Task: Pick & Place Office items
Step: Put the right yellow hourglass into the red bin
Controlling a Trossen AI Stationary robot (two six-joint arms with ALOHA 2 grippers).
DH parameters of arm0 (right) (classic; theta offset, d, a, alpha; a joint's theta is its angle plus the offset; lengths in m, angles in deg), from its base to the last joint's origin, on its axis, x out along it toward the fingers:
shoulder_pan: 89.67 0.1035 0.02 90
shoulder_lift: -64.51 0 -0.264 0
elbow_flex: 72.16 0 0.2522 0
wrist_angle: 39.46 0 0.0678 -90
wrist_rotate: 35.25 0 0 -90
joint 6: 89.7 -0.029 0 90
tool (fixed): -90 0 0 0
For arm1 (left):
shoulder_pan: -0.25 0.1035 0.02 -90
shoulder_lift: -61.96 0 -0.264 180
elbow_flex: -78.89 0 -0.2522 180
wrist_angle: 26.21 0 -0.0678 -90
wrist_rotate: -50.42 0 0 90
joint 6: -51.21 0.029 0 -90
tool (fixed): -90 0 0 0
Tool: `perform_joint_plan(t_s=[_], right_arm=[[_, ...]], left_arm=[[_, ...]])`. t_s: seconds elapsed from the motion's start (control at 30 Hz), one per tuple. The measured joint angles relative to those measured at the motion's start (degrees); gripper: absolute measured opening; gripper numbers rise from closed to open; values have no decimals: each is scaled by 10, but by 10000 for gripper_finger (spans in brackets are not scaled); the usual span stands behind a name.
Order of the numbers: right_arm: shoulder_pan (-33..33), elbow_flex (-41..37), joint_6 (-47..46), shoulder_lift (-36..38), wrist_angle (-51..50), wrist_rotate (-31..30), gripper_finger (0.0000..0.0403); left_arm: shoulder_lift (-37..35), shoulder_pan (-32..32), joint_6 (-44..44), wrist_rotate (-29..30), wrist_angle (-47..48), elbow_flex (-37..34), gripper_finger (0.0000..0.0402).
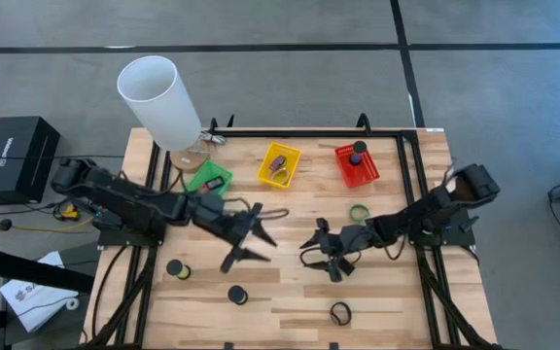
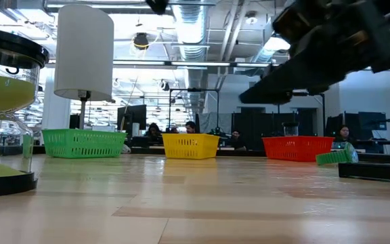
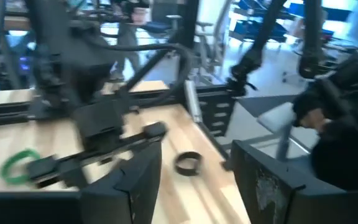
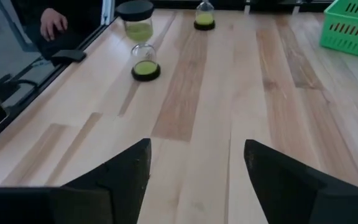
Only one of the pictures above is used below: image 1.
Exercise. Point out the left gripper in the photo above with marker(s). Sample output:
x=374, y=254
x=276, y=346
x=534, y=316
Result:
x=221, y=219

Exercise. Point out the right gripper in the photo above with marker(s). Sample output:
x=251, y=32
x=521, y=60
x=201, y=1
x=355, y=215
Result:
x=345, y=240

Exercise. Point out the green plastic basket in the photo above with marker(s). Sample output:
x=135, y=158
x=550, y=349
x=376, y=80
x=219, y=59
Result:
x=212, y=170

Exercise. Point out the blue capped clear tube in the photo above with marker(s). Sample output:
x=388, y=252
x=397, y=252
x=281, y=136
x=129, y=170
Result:
x=360, y=146

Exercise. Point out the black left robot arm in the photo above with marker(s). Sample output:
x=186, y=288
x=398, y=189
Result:
x=115, y=192

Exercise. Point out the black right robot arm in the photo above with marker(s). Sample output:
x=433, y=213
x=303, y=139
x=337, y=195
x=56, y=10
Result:
x=421, y=214

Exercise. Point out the yellow plastic basket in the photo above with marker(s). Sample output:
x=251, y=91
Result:
x=266, y=175

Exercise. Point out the red plastic basket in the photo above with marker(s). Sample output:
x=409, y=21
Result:
x=365, y=172

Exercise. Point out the small silver metal object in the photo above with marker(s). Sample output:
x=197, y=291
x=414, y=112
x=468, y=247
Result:
x=212, y=138

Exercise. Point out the yellow black plug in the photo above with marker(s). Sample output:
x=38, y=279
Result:
x=70, y=212

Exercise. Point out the white tape roll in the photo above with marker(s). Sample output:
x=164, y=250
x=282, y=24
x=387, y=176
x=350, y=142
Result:
x=77, y=304

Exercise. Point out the white paper bag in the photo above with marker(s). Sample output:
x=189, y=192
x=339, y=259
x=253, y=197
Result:
x=37, y=301

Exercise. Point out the black metal stand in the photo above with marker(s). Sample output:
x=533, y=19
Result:
x=27, y=269

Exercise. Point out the black round plug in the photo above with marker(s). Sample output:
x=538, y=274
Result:
x=5, y=224

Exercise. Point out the black cardboard box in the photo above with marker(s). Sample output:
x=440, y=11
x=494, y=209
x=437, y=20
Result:
x=17, y=155

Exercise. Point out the black aluminium table frame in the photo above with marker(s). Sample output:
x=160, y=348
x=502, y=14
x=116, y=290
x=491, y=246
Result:
x=309, y=132

